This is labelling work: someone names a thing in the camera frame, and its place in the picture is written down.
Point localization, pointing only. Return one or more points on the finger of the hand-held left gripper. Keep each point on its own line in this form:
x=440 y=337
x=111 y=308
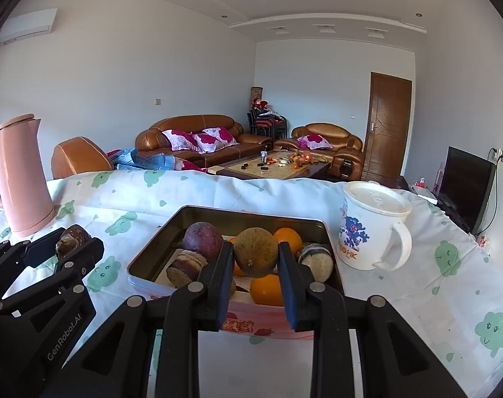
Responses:
x=90 y=257
x=40 y=251

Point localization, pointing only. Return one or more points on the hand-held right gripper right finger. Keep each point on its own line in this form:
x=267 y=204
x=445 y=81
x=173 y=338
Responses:
x=288 y=286

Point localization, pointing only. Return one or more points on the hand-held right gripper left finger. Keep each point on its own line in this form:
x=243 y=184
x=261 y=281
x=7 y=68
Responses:
x=224 y=282

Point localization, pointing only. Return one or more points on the orange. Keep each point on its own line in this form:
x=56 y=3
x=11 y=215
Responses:
x=266 y=292
x=238 y=269
x=291 y=238

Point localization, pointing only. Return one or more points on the small brown round fruit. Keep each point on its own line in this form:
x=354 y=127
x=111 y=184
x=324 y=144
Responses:
x=255 y=253

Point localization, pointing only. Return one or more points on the purple passion fruit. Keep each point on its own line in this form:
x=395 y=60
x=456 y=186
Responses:
x=201 y=238

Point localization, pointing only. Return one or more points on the pink metal tin box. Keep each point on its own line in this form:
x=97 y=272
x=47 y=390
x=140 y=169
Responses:
x=243 y=219

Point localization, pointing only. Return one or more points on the white paper leaflet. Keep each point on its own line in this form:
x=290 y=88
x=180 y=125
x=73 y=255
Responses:
x=173 y=254

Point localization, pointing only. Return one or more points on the pink electric kettle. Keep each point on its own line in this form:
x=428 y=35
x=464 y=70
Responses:
x=23 y=182

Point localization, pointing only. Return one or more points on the white cartoon mug with lid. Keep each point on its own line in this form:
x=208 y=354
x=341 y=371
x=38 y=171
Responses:
x=367 y=224

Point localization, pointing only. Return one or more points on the blue plaid blanket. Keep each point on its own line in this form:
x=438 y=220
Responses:
x=152 y=161

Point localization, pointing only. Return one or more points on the wooden coffee table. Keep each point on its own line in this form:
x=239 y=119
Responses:
x=255 y=170

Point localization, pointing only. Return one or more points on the pink floral cloth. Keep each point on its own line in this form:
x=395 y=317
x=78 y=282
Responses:
x=193 y=166

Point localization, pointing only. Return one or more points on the pile of snacks and oranges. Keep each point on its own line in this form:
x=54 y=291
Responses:
x=305 y=160

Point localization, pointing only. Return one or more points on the metal cup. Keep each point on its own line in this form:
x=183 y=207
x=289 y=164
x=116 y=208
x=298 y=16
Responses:
x=263 y=157

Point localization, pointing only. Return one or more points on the pink floral pillow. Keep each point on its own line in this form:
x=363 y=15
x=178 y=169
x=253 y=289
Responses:
x=315 y=141
x=179 y=139
x=216 y=137

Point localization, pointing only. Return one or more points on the brown leather armchair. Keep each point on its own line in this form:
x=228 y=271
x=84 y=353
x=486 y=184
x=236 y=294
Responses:
x=326 y=130

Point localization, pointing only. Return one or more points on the brown leather three-seat sofa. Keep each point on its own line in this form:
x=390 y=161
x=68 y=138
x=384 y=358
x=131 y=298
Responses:
x=193 y=122

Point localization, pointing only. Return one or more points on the stacked dark chairs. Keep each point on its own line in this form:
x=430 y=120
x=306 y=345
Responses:
x=266 y=124

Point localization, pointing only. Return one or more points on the red plush toy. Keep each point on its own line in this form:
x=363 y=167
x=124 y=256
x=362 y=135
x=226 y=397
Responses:
x=262 y=103

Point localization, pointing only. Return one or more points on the brown wooden door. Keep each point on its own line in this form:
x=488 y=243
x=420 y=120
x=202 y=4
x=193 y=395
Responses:
x=386 y=124

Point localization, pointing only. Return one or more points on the black television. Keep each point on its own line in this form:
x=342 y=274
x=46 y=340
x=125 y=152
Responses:
x=467 y=182

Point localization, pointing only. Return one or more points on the white air conditioner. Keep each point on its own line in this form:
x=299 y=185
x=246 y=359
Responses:
x=25 y=27

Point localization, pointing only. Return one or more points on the wall power outlet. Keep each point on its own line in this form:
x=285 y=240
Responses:
x=501 y=155

